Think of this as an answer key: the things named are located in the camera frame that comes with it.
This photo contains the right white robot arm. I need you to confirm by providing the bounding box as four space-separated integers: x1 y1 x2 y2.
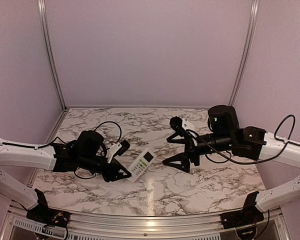
162 105 300 224

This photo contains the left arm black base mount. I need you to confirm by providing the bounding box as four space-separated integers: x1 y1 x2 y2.
26 208 70 228

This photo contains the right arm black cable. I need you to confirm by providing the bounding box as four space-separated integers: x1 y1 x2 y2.
189 114 300 165

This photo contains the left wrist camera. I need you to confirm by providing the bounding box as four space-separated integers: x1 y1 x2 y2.
105 140 131 163

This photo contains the white remote control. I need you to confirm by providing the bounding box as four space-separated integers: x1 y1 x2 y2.
128 148 157 183

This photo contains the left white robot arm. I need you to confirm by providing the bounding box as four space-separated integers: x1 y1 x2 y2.
0 130 132 223

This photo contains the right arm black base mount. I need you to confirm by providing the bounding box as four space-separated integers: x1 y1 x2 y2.
220 209 265 229

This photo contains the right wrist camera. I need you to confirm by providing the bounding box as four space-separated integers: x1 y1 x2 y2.
169 116 195 138

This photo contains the aluminium corner post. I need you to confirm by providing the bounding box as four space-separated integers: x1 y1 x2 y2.
228 0 260 107
37 0 67 112

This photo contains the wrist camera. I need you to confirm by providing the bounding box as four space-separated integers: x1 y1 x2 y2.
169 116 195 138
105 140 131 163

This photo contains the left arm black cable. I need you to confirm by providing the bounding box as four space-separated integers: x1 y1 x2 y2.
0 121 123 180

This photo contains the right aluminium corner post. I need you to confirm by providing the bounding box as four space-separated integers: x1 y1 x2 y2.
228 0 260 107

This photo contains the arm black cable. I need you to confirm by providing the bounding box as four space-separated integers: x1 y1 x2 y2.
0 121 123 180
189 114 300 165

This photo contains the left aluminium corner post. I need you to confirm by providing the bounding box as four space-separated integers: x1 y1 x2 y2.
37 0 67 112

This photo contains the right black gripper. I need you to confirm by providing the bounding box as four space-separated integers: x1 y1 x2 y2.
163 130 234 173

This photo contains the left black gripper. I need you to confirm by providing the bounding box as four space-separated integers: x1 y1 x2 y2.
79 153 132 183

